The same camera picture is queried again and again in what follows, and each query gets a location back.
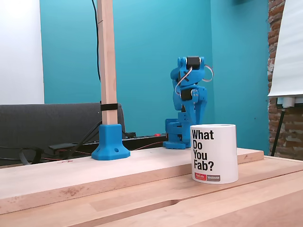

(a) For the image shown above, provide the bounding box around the black strap around post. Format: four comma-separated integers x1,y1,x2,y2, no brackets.
100,103,118,111

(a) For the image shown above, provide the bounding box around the light wooden board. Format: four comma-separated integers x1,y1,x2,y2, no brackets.
0,147,265,201

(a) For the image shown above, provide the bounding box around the black strap loop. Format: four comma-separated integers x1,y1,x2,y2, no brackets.
19,147,43,166

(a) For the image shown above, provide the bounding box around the blue printed post base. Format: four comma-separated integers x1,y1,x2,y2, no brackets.
91,123,131,161

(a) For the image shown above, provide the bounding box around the flat black adapter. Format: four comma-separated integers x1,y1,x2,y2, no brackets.
48,142,76,154

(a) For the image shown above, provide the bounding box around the thin black cable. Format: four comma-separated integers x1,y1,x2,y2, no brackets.
91,0,102,82

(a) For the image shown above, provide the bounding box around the black easel leg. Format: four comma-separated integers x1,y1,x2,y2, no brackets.
270,107,286,157

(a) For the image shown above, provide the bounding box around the dark grey sofa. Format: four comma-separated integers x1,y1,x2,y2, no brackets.
0,102,126,166

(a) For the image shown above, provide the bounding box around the black power strip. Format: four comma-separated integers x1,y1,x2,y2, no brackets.
122,132,169,151

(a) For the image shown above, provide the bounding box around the wooden post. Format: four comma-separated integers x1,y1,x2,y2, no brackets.
97,0,118,125

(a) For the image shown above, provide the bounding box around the white mug with black text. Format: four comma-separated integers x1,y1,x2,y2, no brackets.
189,123,239,184

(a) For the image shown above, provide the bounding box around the white flip chart paper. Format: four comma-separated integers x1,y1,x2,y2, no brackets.
267,0,303,97

